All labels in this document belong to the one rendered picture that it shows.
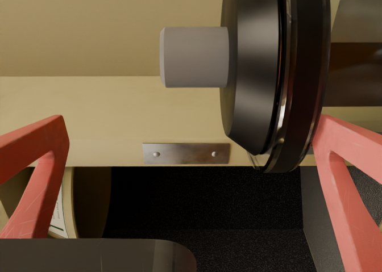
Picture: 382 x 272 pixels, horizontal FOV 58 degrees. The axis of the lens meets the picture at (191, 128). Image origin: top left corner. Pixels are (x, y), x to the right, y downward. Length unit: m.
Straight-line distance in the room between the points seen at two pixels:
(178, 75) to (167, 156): 0.14
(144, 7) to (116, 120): 0.40
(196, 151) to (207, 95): 0.07
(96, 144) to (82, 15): 0.45
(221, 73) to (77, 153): 0.18
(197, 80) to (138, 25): 0.54
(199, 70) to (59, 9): 0.58
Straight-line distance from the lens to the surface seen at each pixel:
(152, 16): 0.68
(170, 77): 0.15
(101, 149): 0.29
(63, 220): 0.39
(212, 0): 0.67
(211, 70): 0.15
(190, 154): 0.28
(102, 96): 0.34
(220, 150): 0.28
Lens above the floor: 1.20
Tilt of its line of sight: level
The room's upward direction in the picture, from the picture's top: 90 degrees counter-clockwise
